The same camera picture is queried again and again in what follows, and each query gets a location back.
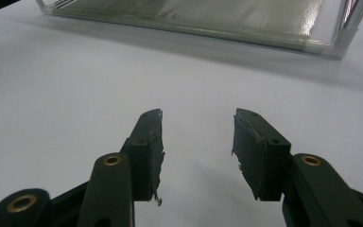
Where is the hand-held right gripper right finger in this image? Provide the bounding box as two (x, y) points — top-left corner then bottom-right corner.
(231, 108), (293, 202)

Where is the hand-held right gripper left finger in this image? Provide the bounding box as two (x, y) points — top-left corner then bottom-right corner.
(121, 108), (166, 208)

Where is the two-tier metal shoe rack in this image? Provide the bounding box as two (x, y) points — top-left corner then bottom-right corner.
(34, 0), (363, 61)

